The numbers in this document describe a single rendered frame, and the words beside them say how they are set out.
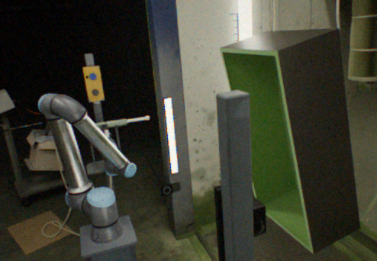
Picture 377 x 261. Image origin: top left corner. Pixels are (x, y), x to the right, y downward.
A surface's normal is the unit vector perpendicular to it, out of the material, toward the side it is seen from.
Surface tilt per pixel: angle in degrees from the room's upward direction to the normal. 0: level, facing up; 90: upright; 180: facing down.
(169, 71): 90
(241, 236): 90
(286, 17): 90
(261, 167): 90
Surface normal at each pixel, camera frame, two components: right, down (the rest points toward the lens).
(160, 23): 0.32, 0.25
